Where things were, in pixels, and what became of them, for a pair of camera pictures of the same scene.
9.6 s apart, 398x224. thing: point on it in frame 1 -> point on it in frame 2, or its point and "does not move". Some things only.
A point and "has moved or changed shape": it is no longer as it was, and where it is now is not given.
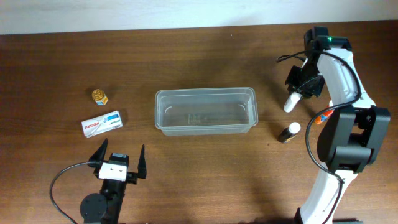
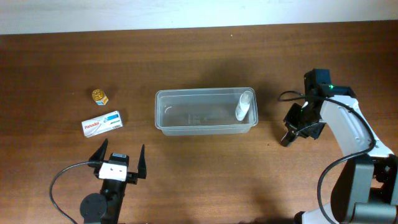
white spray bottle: x=291 y=101 has moved or changed shape
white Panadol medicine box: x=102 y=124 does not move
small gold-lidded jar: x=99 y=97 does not move
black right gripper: x=291 y=81 -> x=291 y=124
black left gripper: x=132 y=177 does not move
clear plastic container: x=206 y=111 does not move
